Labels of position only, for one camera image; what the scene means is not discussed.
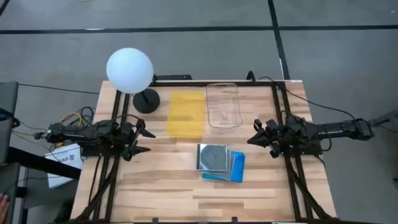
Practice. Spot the black frame clamp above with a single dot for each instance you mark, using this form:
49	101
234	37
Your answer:
234	219
155	220

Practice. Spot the white globe lamp black stand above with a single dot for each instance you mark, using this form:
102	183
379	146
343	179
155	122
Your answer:
129	70

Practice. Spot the clear plastic bin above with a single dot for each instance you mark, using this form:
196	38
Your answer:
224	105

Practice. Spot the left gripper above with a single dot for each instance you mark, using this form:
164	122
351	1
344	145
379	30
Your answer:
130	137

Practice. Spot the black aluminium rig frame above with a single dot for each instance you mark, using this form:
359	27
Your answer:
199	83

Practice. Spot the yellow translucent plastic bin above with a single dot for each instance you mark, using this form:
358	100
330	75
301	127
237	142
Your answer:
186	115

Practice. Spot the person's hand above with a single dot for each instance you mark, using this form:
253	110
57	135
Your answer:
3	208

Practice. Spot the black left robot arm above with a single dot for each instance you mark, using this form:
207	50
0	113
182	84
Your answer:
87	133

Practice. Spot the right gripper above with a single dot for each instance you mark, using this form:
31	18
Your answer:
283	135

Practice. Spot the white cardboard box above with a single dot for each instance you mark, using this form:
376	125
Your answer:
63	168

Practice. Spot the grey chair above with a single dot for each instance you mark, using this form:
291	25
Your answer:
7	124

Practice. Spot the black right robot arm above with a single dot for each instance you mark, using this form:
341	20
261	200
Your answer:
335	129

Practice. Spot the black beam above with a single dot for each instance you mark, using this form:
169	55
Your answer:
43	163

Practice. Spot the grey stand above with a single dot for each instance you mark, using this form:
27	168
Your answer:
384	119

